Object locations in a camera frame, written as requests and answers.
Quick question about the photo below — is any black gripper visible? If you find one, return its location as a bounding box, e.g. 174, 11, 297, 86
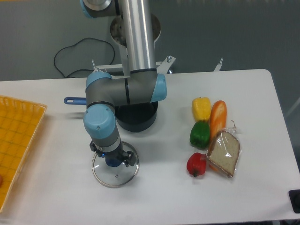
89, 141, 136, 167

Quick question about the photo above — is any red bell pepper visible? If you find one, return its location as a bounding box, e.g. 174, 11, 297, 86
187, 152, 207, 177

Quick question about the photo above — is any yellow woven basket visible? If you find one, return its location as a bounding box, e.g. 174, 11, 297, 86
0, 95, 47, 212

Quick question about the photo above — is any orange bread loaf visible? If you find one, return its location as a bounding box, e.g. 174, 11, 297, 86
208, 100, 227, 173

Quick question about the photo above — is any dark blue saucepan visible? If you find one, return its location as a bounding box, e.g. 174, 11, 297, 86
64, 97, 158, 137

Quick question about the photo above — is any wrapped bread slice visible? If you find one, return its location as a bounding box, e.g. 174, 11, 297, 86
207, 124, 241, 178

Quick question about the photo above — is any green bell pepper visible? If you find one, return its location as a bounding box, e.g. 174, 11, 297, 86
189, 121, 210, 149

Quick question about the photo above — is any yellow bell pepper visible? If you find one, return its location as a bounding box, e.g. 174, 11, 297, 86
192, 97, 211, 122

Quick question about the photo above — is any black device at table edge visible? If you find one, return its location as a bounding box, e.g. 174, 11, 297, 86
288, 189, 300, 214

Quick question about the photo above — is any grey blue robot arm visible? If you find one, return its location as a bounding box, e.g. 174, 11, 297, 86
81, 0, 167, 167

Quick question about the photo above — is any black cable on floor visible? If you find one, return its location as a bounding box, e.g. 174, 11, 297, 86
53, 37, 116, 79

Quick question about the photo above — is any glass lid with blue knob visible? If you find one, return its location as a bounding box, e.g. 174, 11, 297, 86
91, 141, 140, 188

